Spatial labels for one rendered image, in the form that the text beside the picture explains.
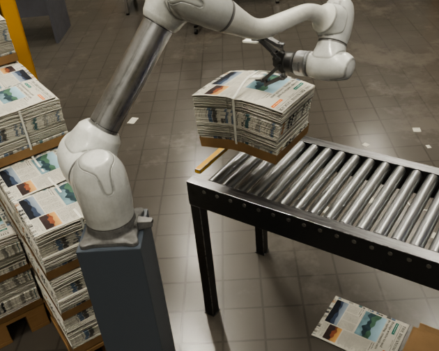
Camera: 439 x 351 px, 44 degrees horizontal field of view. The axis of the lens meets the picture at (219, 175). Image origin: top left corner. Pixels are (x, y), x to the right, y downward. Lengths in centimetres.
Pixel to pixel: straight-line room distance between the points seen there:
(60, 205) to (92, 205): 63
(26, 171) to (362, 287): 172
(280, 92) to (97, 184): 85
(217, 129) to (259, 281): 106
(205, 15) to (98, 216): 66
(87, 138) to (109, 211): 26
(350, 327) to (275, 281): 46
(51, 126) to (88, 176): 104
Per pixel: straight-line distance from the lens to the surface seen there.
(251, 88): 215
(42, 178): 247
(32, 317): 292
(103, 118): 178
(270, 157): 210
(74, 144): 179
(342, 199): 217
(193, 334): 275
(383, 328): 277
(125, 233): 172
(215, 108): 214
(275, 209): 211
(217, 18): 162
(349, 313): 281
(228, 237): 322
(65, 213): 222
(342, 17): 197
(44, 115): 259
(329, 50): 194
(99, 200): 163
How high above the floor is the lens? 210
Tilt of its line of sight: 34 degrees down
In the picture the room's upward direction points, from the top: 6 degrees counter-clockwise
